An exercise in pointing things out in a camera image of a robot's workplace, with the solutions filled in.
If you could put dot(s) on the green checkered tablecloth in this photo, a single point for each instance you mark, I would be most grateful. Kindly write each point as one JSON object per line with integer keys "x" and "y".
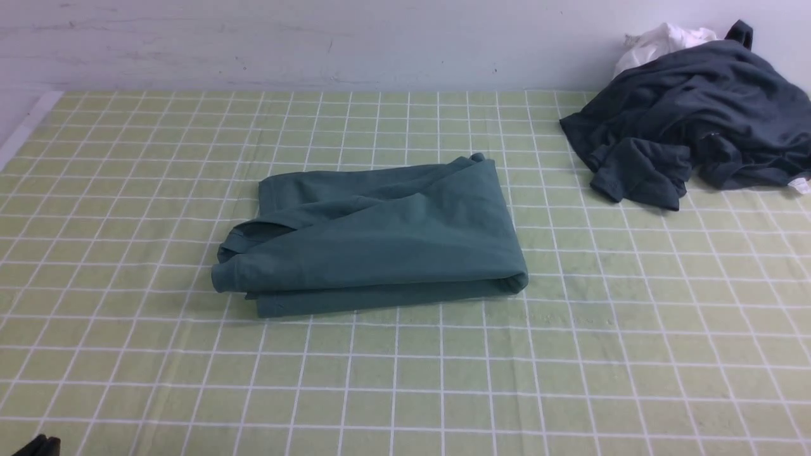
{"x": 641, "y": 332}

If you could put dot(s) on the dark grey crumpled garment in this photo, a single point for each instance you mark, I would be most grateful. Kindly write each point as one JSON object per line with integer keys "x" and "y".
{"x": 715, "y": 109}

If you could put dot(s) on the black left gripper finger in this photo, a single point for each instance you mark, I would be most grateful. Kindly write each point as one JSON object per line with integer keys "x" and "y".
{"x": 41, "y": 445}

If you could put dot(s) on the green long-sleeved shirt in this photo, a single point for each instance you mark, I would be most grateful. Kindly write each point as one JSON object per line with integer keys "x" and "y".
{"x": 328, "y": 241}

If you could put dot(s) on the white crumpled cloth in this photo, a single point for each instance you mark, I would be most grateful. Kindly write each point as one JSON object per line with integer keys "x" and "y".
{"x": 665, "y": 39}

